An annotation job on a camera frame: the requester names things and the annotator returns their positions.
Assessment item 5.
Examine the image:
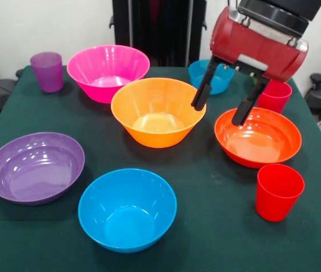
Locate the purple bowl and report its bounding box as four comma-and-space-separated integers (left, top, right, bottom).
0, 131, 85, 206

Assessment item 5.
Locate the orange bowl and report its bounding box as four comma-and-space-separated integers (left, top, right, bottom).
110, 77, 207, 149

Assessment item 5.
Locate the red cup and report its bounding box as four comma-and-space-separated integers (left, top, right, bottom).
255, 163, 306, 223

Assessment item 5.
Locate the small blue bowl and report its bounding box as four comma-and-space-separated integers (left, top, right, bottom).
188, 59, 235, 95

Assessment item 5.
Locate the pink bowl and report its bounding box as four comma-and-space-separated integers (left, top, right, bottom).
66, 44, 151, 104

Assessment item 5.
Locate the red-orange bowl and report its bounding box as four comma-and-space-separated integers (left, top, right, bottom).
214, 107, 303, 169

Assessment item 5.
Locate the crimson cup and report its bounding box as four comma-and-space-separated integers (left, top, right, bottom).
256, 79, 293, 114

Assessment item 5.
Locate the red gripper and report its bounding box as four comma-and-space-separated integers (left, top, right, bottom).
190, 6, 310, 127

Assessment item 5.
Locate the dark green tablecloth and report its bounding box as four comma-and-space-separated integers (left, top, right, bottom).
0, 65, 321, 272

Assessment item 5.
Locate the purple cup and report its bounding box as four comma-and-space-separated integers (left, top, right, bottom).
29, 52, 64, 94

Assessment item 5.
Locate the large blue bowl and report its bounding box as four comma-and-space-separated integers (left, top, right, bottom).
78, 168, 178, 254

